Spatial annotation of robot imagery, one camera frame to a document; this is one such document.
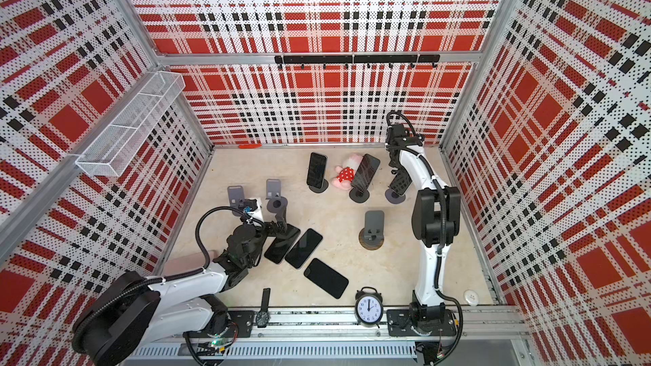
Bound dark phone stand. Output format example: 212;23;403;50
349;188;370;203
309;179;329;194

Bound pink phone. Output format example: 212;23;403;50
162;252;205;277

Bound black alarm clock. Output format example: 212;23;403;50
354;286;384;327

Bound wooden base phone stand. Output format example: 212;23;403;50
359;210;385;251

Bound black hook rail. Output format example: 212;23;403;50
274;54;441;67

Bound white round puck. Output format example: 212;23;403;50
464;290;480;307

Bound white wire basket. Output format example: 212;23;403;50
76;71;185;177

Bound pink plush toy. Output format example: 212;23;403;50
330;154;363;191

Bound grey phone stand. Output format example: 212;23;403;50
227;186;246;208
266;179;288;214
385;189;406;205

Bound black phone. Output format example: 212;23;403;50
389;169;412;196
285;229;323;269
307;152;327;186
303;259;349;299
352;154;381;191
264;225;301;264

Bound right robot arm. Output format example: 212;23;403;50
385;111;461;337

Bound red marker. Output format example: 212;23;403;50
238;143;263;150

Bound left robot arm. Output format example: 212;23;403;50
71;199;290;365

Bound black wristwatch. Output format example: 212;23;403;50
255;287;271;329

